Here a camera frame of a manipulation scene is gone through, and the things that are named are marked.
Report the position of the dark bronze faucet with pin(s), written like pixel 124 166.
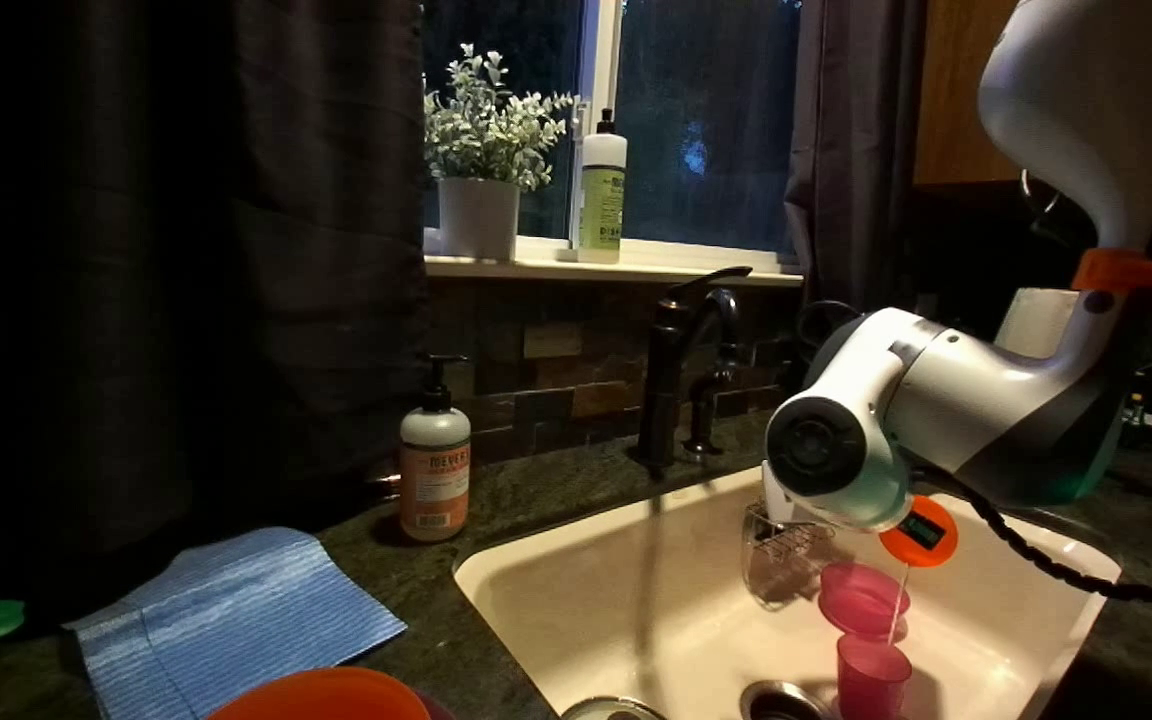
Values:
pixel 695 350

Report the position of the black sink drain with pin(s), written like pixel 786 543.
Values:
pixel 777 703

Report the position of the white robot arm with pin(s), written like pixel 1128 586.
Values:
pixel 1071 99

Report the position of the orange bowl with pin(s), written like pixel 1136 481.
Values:
pixel 333 692

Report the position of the orange plastic cup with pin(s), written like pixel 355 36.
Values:
pixel 925 537

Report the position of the white kitchen sink basin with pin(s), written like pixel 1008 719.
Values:
pixel 648 603

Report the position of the large pink cup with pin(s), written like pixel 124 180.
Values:
pixel 865 603

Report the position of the small pink cup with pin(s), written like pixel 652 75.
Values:
pixel 869 677

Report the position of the white potted plant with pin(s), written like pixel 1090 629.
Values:
pixel 484 151

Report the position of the orange label soap dispenser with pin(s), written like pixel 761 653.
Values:
pixel 435 463

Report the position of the dark curtain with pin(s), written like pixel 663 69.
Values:
pixel 211 242

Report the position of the blue dish cloth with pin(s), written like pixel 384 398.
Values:
pixel 226 618

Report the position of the green dish soap bottle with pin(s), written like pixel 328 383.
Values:
pixel 602 194

